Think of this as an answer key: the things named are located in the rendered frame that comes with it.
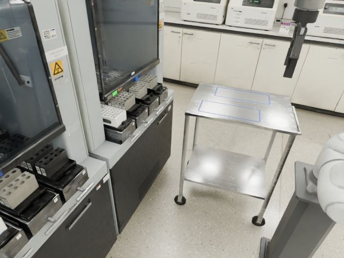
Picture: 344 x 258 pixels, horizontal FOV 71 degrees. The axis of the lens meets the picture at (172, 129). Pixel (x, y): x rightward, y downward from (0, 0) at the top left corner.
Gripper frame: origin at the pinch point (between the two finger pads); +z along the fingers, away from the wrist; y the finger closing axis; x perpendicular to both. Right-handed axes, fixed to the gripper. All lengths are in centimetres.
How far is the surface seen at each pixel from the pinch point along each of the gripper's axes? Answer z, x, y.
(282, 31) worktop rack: 27, -1, 215
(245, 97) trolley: 38, 15, 49
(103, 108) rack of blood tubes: 34, 82, -8
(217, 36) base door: 43, 73, 219
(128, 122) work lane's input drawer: 38, 67, -8
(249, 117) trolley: 37.9, 9.5, 24.3
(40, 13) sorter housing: -17, 75, -40
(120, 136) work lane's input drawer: 42, 67, -17
